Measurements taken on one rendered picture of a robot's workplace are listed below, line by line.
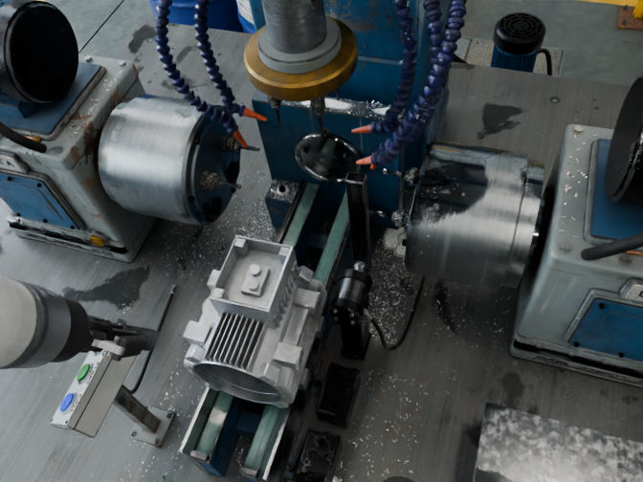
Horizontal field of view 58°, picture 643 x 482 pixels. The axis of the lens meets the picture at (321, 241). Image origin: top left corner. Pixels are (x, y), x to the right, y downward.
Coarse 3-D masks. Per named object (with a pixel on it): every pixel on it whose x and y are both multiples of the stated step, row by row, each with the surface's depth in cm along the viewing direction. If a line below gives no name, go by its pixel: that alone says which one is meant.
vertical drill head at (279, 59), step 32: (288, 0) 79; (320, 0) 82; (256, 32) 93; (288, 32) 83; (320, 32) 85; (352, 32) 91; (256, 64) 89; (288, 64) 85; (320, 64) 86; (352, 64) 88; (288, 96) 87; (320, 96) 88; (320, 128) 97
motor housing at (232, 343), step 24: (312, 288) 98; (216, 312) 96; (288, 312) 94; (216, 336) 91; (240, 336) 88; (264, 336) 90; (288, 336) 92; (312, 336) 97; (216, 360) 88; (240, 360) 87; (264, 360) 89; (216, 384) 100; (240, 384) 101; (264, 384) 101; (288, 384) 90
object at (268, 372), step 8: (304, 272) 96; (312, 272) 97; (304, 280) 96; (192, 352) 89; (200, 352) 90; (192, 360) 91; (200, 360) 90; (264, 368) 87; (272, 368) 87; (264, 376) 86; (272, 376) 87; (208, 384) 100
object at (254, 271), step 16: (256, 240) 94; (240, 256) 96; (256, 256) 95; (272, 256) 95; (288, 256) 91; (224, 272) 92; (240, 272) 94; (256, 272) 91; (272, 272) 93; (288, 272) 92; (224, 288) 93; (240, 288) 92; (256, 288) 90; (272, 288) 92; (288, 288) 94; (224, 304) 89; (240, 304) 87; (256, 304) 90; (272, 304) 87; (256, 320) 91; (272, 320) 89
